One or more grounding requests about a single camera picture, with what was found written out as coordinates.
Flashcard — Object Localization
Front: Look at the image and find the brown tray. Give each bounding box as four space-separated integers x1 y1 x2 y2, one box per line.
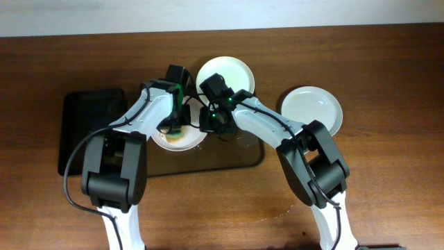
126 84 266 178

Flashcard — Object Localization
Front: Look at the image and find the white plate front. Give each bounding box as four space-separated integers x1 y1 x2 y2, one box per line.
151 99 207 151

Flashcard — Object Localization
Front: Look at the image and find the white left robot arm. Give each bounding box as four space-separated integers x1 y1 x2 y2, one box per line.
79 78 189 249

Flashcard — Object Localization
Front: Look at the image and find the white plate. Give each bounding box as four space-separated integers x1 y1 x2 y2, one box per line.
151 99 207 151
196 56 255 106
280 86 343 136

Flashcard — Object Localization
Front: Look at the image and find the green yellow sponge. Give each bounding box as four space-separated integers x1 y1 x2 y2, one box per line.
164 128 184 143

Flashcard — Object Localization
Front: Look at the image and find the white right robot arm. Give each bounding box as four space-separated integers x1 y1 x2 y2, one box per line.
200 90 359 249

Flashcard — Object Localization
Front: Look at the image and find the white plate back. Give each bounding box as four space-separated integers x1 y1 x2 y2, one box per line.
196 56 255 106

